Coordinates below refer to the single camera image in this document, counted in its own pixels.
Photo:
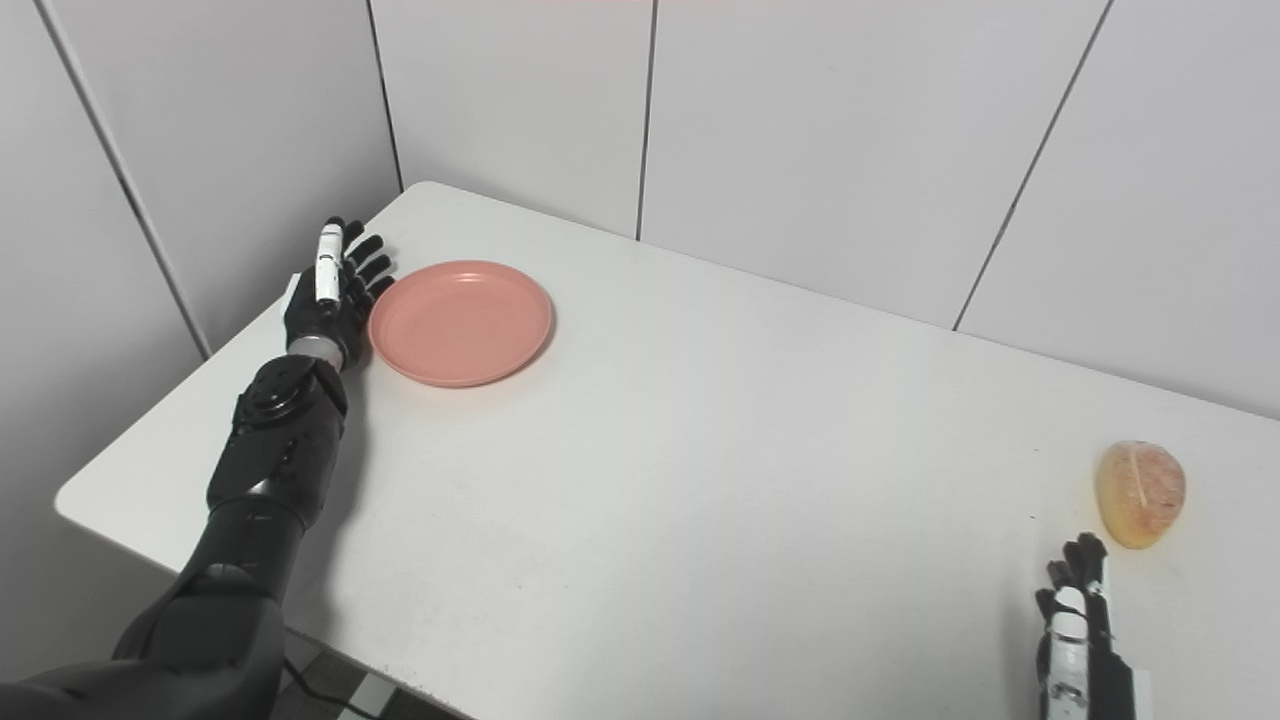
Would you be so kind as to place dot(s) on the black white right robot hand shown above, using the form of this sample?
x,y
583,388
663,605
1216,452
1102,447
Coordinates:
x,y
1095,680

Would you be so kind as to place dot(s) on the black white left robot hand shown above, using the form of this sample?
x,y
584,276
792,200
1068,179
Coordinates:
x,y
320,325

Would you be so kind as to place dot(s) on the pink round plate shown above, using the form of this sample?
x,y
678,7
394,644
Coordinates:
x,y
460,322

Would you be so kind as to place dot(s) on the golden bread roll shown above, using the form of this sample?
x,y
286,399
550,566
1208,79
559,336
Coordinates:
x,y
1140,495

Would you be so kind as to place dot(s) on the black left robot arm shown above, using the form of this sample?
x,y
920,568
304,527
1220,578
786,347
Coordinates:
x,y
260,470

